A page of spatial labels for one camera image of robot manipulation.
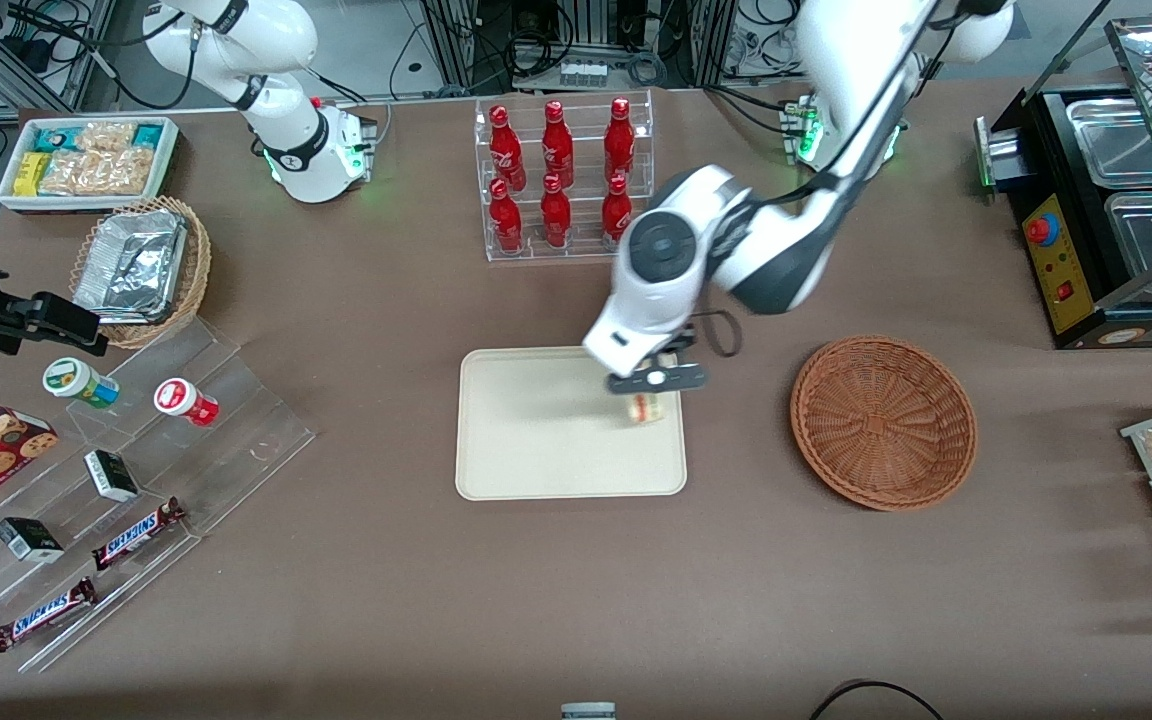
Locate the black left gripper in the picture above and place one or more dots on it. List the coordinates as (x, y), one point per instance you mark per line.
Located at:
(683, 339)

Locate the clear rice cracker bag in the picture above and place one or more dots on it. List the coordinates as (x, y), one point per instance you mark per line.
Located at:
(101, 172)

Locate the stacked aluminium foil trays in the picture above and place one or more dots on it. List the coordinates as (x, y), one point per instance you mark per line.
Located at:
(131, 265)

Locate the light wicker basket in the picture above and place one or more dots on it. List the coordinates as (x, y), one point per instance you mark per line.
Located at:
(198, 270)

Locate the round brown wicker basket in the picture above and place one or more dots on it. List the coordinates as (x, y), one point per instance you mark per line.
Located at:
(881, 425)

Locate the snickers chocolate bar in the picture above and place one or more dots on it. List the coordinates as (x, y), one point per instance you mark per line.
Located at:
(41, 615)
(136, 533)

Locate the white power strip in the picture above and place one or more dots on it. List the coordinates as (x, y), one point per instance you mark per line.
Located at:
(583, 73)

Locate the small black carton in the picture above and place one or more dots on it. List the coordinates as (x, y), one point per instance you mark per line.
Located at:
(28, 540)
(111, 475)

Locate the green lid yogurt cup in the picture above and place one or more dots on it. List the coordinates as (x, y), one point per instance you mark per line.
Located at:
(76, 380)

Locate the beige plastic tray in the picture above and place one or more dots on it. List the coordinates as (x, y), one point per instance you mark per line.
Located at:
(536, 430)

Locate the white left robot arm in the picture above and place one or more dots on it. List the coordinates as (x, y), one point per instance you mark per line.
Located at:
(776, 260)

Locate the clear acrylic bottle rack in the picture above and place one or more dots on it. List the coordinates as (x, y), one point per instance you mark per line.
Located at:
(586, 130)

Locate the red lid yogurt cup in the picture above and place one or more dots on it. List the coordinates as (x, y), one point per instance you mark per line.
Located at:
(181, 400)

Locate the red cola bottle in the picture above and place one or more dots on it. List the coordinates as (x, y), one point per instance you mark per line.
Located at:
(506, 225)
(506, 155)
(619, 145)
(557, 150)
(555, 220)
(614, 205)

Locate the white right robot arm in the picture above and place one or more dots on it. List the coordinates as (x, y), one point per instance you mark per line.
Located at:
(291, 150)

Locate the triangular sandwich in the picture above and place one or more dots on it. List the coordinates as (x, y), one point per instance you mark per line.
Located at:
(645, 408)

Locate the black hot food display machine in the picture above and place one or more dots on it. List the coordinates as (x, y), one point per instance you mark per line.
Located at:
(1066, 290)

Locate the yellow snack packet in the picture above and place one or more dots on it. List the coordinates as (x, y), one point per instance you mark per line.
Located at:
(31, 173)

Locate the teal snack packet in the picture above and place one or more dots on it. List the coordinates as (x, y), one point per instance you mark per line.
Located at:
(56, 138)

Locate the small grey box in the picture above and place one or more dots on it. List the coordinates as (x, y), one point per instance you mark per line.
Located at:
(588, 711)

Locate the white rectangular snack bin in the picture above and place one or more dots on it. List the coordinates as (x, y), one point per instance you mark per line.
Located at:
(11, 200)

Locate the clear acrylic stepped stand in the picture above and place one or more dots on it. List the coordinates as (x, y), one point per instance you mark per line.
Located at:
(236, 420)

